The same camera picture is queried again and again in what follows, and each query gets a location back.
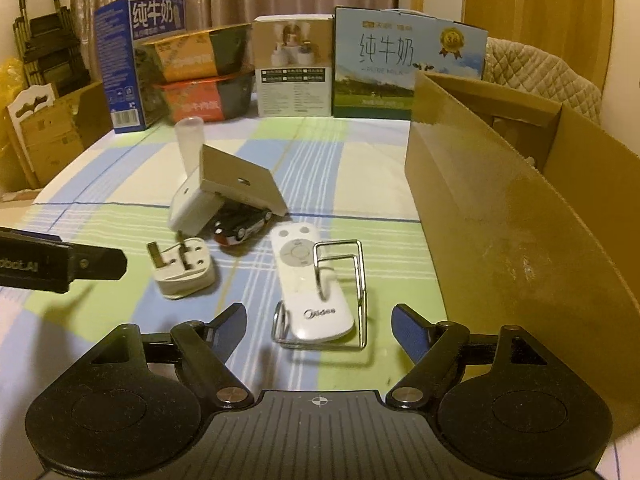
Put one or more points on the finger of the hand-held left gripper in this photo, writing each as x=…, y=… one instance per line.
x=97, y=262

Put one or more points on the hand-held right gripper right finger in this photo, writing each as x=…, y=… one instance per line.
x=407, y=330

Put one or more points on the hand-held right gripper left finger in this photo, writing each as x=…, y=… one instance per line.
x=235, y=321

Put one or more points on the white three-pin plug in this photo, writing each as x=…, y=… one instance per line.
x=187, y=275

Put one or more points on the white remote control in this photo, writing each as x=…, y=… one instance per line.
x=305, y=280

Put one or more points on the black toy car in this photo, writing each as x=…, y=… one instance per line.
x=245, y=227

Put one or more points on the large cardboard box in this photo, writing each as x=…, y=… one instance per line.
x=500, y=240

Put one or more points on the brown cardboard carton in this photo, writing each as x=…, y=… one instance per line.
x=50, y=145

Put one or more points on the translucent plastic cup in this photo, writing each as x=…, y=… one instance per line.
x=189, y=140

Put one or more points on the yellow plastic bag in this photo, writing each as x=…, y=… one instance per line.
x=10, y=80

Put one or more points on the blue milk carton box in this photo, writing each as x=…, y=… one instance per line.
x=122, y=75

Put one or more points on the orange instant meal bowl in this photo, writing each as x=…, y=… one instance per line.
x=200, y=97

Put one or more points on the black folding hand cart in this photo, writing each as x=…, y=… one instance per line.
x=47, y=35

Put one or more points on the yellow instant meal bowl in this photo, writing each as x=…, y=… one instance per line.
x=195, y=52

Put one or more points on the white product box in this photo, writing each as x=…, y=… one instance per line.
x=295, y=70

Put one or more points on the green meadow milk box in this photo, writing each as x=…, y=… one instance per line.
x=380, y=70

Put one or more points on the quilted beige cover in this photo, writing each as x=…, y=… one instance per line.
x=540, y=67

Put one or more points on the wooden door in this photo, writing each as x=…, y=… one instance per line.
x=540, y=5

